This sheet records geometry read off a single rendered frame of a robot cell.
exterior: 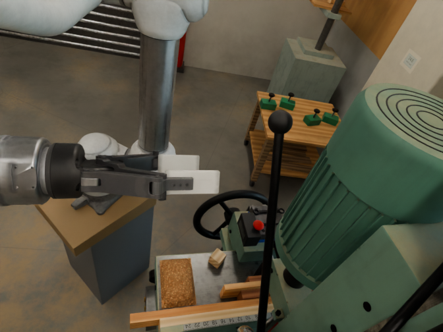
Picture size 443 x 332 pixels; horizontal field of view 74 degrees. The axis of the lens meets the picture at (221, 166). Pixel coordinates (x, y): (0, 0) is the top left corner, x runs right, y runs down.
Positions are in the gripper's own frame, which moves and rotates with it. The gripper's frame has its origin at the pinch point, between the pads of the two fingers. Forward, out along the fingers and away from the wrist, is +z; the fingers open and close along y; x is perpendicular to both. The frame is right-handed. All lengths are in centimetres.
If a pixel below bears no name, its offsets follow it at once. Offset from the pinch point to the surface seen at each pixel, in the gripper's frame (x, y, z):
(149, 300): -54, -48, -5
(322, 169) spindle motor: 1.8, 6.9, 16.4
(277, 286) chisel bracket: -27.4, -9.9, 20.6
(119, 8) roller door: 108, -291, -29
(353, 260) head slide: -8.5, 14.3, 17.3
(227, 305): -36.2, -17.2, 11.8
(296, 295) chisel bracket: -27.9, -6.7, 23.4
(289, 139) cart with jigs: -4, -133, 87
